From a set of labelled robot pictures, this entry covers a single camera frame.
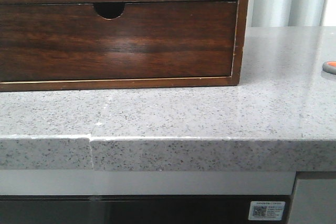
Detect orange grey handled scissors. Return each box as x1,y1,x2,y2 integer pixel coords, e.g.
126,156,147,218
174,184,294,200
322,61,336,75

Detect dark wooden drawer cabinet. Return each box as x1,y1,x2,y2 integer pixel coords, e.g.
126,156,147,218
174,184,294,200
1,0,248,92

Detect white QR code sticker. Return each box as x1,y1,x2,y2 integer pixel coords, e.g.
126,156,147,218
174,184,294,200
248,201,286,221

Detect grey cabinet door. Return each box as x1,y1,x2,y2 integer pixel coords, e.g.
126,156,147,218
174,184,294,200
288,172,335,223

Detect black glass appliance front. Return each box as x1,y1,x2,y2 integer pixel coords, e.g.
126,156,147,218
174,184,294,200
1,195,290,223

